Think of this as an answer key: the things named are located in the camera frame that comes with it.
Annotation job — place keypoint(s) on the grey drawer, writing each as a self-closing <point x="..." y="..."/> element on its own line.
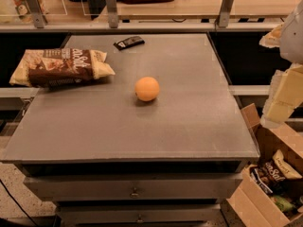
<point x="138" y="213"/>
<point x="134" y="187"/>

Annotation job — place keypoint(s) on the metal bracket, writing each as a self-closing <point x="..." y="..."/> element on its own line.
<point x="224" y="14"/>
<point x="36" y="12"/>
<point x="112" y="13"/>

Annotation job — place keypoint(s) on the upper grey drawer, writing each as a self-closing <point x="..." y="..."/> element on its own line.
<point x="134" y="187"/>

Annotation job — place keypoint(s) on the orange fruit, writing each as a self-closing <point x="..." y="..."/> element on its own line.
<point x="147" y="89"/>

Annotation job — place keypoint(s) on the snack packet behind glass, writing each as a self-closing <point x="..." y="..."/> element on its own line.
<point x="23" y="11"/>

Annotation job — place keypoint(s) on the brown chip bag in box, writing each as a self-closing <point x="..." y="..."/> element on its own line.
<point x="278" y="170"/>

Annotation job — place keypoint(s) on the right metal bracket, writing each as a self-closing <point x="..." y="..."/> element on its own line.
<point x="224" y="14"/>

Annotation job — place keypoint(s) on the green snack packet in box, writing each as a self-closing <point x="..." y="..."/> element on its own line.
<point x="283" y="204"/>

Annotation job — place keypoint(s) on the cardboard box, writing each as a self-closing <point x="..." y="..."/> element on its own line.
<point x="253" y="206"/>

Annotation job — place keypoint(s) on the dark blue packet in box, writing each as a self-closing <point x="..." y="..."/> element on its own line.
<point x="261" y="180"/>

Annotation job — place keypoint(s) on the middle metal bracket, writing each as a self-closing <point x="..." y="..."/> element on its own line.
<point x="112" y="13"/>

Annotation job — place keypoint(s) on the black snack bar wrapper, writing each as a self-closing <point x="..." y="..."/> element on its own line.
<point x="129" y="42"/>

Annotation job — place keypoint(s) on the lower grey drawer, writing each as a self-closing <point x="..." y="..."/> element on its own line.
<point x="138" y="213"/>

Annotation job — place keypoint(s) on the brown chip bag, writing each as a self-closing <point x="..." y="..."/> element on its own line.
<point x="53" y="67"/>
<point x="278" y="170"/>

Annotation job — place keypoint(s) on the left metal bracket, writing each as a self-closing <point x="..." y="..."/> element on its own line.
<point x="36" y="12"/>

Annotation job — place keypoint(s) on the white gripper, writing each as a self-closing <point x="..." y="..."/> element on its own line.
<point x="294" y="40"/>

